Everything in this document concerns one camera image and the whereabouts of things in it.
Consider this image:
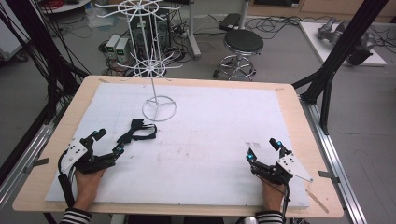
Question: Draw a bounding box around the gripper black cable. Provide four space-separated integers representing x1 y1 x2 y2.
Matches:
281 181 292 224
57 148 77 209

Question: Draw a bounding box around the thin wooden stick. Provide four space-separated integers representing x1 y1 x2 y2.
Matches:
305 188 330 215

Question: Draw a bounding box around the black round stool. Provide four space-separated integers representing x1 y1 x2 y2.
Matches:
212 28 265 82

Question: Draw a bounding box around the tangle of black floor cables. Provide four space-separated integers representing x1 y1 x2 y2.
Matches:
244 13 335 41

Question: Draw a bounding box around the white wire display rack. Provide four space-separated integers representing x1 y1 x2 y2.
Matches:
94 0 184 123

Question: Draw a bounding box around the person's striped sleeve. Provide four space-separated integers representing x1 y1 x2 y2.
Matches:
58 207 93 224
254 210 285 224

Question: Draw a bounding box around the grey power supply unit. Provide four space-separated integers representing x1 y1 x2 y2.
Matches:
105 34 122 61
114 37 131 63

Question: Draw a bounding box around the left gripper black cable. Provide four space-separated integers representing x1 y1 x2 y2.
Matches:
57 148 77 209

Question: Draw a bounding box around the aluminium rail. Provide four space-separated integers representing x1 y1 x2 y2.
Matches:
0 122 59 208
299 94 370 224

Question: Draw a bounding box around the black metal frame post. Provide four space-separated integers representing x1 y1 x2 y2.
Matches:
0 0 92 125
291 0 390 136

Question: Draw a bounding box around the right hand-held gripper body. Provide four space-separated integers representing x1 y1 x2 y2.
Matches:
250 152 314 185

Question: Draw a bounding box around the grey table leg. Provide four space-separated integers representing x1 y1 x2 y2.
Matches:
186 0 203 61

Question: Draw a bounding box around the person's right hand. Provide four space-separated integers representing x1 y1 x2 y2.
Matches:
261 178 287 213

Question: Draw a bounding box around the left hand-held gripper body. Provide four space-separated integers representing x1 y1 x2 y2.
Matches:
60 137 118 175

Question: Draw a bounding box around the person's right striped sleeve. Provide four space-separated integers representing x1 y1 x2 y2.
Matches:
254 210 285 224

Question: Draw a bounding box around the white floor board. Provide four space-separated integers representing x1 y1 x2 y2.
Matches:
298 21 389 68

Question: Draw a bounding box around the black strap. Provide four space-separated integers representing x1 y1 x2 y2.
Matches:
116 118 158 145

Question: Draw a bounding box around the grey metal clip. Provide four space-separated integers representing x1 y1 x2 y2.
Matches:
23 157 50 175
318 170 341 185

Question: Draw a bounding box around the round white table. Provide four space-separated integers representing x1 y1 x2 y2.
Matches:
39 0 92 15

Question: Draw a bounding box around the black flat box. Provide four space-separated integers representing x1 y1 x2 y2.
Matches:
218 12 243 33

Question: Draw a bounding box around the white cabinet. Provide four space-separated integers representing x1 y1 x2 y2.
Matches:
0 17 31 63

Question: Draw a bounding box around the person's left hand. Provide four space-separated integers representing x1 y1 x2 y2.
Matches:
73 168 106 213

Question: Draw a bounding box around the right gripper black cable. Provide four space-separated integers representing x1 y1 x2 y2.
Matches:
281 181 292 224

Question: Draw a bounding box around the person's left striped sleeve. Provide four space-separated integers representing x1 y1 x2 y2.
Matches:
58 207 93 224

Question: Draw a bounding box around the white foam board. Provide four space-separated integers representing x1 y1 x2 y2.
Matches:
44 81 311 210

